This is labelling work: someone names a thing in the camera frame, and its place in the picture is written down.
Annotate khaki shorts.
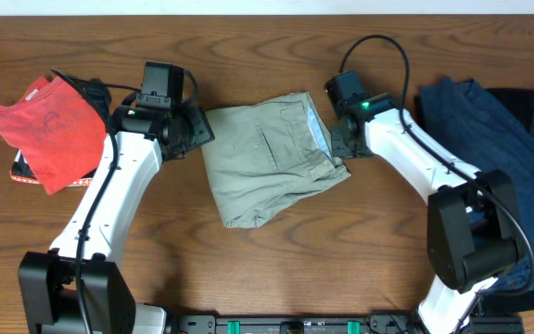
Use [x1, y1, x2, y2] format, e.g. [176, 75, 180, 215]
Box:
[202, 92, 350, 228]

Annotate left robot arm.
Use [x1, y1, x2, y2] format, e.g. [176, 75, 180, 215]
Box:
[18, 106, 214, 333]

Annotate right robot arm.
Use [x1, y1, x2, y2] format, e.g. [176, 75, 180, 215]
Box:
[327, 89, 529, 333]

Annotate navy blue garment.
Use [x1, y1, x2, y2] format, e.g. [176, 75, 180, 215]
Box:
[419, 77, 534, 289]

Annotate red folded t-shirt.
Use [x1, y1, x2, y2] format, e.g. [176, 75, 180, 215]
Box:
[0, 76, 107, 195]

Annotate black patterned folded garment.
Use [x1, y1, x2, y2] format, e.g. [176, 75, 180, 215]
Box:
[9, 79, 111, 186]

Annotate black garment under navy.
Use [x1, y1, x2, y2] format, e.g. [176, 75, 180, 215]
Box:
[488, 88, 534, 132]

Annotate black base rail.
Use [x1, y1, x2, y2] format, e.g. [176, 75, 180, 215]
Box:
[164, 313, 526, 334]

